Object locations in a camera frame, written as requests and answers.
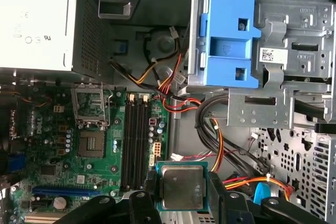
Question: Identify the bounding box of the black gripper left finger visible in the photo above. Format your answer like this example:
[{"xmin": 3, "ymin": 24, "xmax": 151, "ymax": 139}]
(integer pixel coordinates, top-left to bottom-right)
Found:
[{"xmin": 64, "ymin": 173, "xmax": 158, "ymax": 224}]

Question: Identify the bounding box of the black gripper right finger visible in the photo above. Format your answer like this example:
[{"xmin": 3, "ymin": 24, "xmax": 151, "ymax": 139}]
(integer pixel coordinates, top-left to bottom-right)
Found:
[{"xmin": 209, "ymin": 172, "xmax": 328, "ymax": 224}]

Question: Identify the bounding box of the silver green CPU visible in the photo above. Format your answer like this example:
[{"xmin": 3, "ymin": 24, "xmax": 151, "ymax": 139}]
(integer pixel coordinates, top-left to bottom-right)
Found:
[{"xmin": 154, "ymin": 160, "xmax": 209, "ymax": 212}]

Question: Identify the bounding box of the thin wire locking lever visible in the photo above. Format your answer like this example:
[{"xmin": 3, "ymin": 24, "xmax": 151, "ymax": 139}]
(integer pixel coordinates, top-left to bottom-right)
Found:
[{"xmin": 104, "ymin": 87, "xmax": 115, "ymax": 129}]

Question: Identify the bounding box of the CPU socket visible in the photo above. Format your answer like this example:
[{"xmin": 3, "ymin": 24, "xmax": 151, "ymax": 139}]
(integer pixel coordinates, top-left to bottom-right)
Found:
[{"xmin": 78, "ymin": 130, "xmax": 106, "ymax": 157}]

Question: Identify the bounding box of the green motherboard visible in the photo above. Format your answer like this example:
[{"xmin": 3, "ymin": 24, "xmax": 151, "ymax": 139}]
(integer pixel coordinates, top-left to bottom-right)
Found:
[{"xmin": 0, "ymin": 83, "xmax": 171, "ymax": 224}]

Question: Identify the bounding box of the perforated metal disk cage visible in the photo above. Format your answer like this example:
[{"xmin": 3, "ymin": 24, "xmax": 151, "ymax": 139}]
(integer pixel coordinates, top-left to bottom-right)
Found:
[{"xmin": 249, "ymin": 126, "xmax": 336, "ymax": 224}]

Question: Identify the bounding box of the white expansion slot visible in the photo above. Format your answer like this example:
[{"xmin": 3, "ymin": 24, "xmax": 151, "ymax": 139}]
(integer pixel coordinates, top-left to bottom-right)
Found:
[{"xmin": 25, "ymin": 212, "xmax": 66, "ymax": 223}]

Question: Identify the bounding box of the blue VGA port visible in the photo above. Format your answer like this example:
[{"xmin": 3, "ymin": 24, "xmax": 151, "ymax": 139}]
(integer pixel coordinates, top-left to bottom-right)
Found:
[{"xmin": 7, "ymin": 154, "xmax": 27, "ymax": 176}]

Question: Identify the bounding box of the blue release tab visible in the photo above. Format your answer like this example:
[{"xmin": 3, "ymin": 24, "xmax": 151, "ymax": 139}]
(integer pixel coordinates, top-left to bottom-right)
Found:
[{"xmin": 118, "ymin": 40, "xmax": 129, "ymax": 54}]

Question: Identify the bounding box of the metal drive cage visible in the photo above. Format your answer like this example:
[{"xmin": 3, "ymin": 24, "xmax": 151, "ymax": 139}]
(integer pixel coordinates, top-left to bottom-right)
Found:
[{"xmin": 187, "ymin": 0, "xmax": 336, "ymax": 130}]

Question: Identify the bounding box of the blue drive latch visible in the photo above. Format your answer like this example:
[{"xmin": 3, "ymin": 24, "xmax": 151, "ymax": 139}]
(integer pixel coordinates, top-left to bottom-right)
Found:
[{"xmin": 199, "ymin": 0, "xmax": 262, "ymax": 91}]

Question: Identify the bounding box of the grey power supply unit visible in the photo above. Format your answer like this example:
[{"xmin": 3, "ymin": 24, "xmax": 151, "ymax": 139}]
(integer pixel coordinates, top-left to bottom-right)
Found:
[{"xmin": 0, "ymin": 0, "xmax": 116, "ymax": 84}]

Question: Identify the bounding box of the blue SATA wire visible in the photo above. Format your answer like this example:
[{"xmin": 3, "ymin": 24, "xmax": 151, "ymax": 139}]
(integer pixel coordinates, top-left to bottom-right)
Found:
[{"xmin": 253, "ymin": 182, "xmax": 271, "ymax": 205}]

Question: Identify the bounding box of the orange red wire bundle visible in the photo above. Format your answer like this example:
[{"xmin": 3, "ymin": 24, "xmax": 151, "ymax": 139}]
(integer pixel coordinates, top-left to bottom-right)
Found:
[{"xmin": 157, "ymin": 50, "xmax": 295, "ymax": 201}]

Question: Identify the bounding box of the black wire bundle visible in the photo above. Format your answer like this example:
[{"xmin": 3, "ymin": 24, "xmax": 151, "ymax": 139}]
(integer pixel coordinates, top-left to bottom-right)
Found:
[{"xmin": 195, "ymin": 95, "xmax": 268, "ymax": 177}]

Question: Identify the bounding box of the yellow black power wire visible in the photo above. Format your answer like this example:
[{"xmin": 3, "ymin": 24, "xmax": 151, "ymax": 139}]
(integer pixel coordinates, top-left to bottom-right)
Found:
[{"xmin": 109, "ymin": 34, "xmax": 184, "ymax": 88}]

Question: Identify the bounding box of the red black fan wire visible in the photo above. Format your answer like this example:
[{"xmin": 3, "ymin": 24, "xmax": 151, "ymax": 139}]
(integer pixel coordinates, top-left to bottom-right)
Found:
[{"xmin": 15, "ymin": 91, "xmax": 53, "ymax": 108}]

